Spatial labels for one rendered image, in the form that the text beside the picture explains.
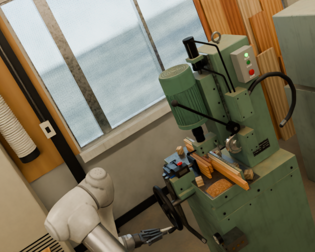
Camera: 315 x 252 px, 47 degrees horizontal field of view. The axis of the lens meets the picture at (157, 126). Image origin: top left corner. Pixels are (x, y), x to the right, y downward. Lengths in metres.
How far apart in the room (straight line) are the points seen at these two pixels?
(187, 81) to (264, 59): 1.73
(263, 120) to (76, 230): 1.20
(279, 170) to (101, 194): 1.07
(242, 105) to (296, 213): 0.82
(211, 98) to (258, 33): 1.71
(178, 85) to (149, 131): 1.56
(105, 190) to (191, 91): 0.68
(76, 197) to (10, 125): 1.44
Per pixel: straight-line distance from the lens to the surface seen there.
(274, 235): 2.33
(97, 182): 1.46
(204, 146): 2.01
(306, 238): 2.53
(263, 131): 2.12
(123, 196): 3.42
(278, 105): 3.62
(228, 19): 3.45
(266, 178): 2.09
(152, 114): 3.21
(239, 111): 1.87
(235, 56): 1.84
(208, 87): 1.89
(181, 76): 1.78
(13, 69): 2.82
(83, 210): 1.43
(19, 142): 2.83
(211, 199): 1.88
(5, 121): 2.79
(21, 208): 2.90
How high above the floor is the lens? 2.06
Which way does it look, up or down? 24 degrees down
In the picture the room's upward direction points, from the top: 24 degrees counter-clockwise
